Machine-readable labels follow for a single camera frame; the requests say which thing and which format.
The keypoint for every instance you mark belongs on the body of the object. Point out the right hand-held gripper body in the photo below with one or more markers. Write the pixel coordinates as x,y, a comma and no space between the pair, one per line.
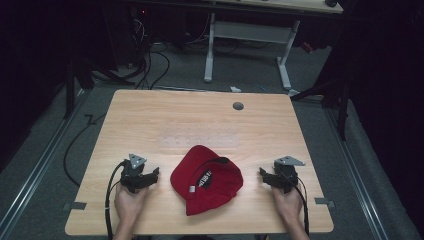
286,173

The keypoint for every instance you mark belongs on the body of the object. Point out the person's right hand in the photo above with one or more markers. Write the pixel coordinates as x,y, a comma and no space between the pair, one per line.
289,205

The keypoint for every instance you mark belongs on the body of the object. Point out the white-framed wooden desk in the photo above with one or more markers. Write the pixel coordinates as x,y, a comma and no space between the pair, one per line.
250,31

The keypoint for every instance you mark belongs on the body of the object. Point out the red baseball cap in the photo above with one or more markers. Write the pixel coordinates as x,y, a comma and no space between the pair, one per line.
206,181

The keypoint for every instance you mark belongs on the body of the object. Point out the person's left hand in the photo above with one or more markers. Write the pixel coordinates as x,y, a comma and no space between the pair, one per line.
128,203

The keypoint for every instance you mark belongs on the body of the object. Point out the red object on floor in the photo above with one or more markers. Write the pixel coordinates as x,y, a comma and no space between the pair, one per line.
307,47

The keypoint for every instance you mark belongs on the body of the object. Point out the white scrap on floor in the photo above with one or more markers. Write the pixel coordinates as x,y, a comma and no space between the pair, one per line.
235,89

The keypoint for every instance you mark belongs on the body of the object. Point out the metal floor rail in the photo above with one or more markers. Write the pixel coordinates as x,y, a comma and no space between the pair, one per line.
356,173
36,170

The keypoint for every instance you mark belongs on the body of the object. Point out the grey tape strip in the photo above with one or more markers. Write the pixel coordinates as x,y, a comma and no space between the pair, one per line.
324,201
77,206

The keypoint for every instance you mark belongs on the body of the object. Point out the black stand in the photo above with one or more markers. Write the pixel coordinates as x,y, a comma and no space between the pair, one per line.
336,96
71,86

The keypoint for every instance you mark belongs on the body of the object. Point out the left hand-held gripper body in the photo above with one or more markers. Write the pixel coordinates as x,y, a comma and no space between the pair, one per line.
133,173

